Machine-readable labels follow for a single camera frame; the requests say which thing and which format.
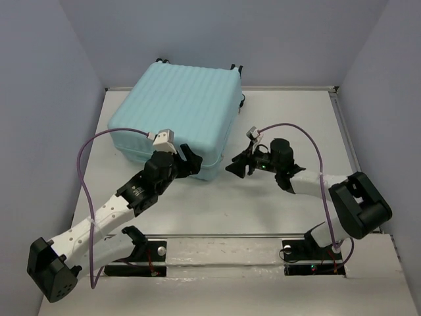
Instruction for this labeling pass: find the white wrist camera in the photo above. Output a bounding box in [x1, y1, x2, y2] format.
[246, 126, 262, 151]
[147, 129, 177, 155]

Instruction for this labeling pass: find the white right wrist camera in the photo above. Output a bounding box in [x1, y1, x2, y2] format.
[246, 126, 262, 151]

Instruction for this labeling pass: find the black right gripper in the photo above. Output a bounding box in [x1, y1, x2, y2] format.
[224, 141, 280, 178]

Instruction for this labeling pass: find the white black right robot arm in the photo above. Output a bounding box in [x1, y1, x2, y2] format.
[226, 138, 393, 258]

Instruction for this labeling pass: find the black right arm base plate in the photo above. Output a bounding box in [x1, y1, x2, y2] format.
[278, 238, 346, 277]

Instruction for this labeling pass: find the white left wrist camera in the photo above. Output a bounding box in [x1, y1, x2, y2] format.
[147, 129, 177, 155]

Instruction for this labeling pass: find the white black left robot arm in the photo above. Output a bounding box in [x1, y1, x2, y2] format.
[27, 144, 203, 303]

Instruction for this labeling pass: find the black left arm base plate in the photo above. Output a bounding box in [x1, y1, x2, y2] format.
[103, 240, 167, 278]

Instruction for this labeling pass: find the light blue hard-shell suitcase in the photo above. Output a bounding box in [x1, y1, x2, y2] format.
[107, 59, 245, 181]

